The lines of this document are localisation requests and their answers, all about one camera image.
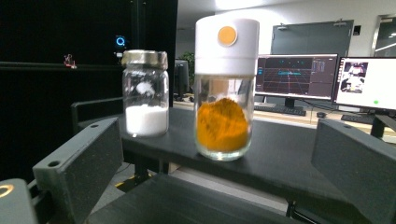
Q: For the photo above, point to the glass jar with silver lid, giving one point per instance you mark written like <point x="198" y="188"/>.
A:
<point x="146" y="121"/>

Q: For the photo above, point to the black computer mouse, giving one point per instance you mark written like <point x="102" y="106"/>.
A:
<point x="321" y="114"/>

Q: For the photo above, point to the glass jar with white lid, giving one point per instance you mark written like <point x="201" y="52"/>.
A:
<point x="222" y="127"/>

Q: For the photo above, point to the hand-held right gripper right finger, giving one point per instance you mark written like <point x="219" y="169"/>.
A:
<point x="358" y="161"/>

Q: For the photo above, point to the grey wall panel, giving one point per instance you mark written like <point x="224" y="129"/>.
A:
<point x="311" y="39"/>

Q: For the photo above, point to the monitor with white screen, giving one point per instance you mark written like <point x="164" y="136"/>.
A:
<point x="373" y="87"/>

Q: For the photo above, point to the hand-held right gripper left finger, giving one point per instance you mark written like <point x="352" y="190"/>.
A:
<point x="81" y="161"/>

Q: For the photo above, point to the black keyboard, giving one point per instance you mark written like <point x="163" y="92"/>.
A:
<point x="280" y="109"/>
<point x="358" y="118"/>

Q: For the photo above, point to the green potted plant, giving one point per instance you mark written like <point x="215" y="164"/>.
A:
<point x="187" y="57"/>

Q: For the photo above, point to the monitor with dark screen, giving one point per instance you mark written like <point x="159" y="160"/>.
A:
<point x="295" y="76"/>

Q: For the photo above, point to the black metal shelf rack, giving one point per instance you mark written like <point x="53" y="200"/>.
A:
<point x="280" y="149"/>

